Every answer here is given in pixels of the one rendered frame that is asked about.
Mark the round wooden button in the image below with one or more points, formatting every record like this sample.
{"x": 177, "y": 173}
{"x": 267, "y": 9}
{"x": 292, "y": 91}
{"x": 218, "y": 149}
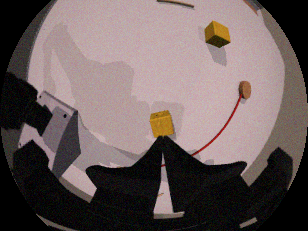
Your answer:
{"x": 245, "y": 89}

